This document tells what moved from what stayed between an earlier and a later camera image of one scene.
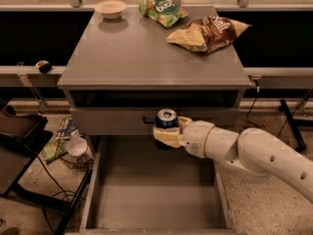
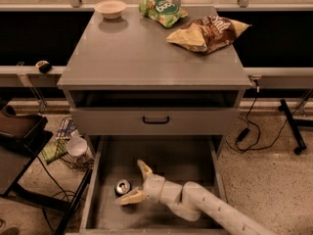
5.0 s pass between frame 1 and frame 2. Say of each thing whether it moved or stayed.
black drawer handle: stayed
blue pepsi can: moved
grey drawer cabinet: stayed
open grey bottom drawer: stayed
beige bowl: stayed
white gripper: moved
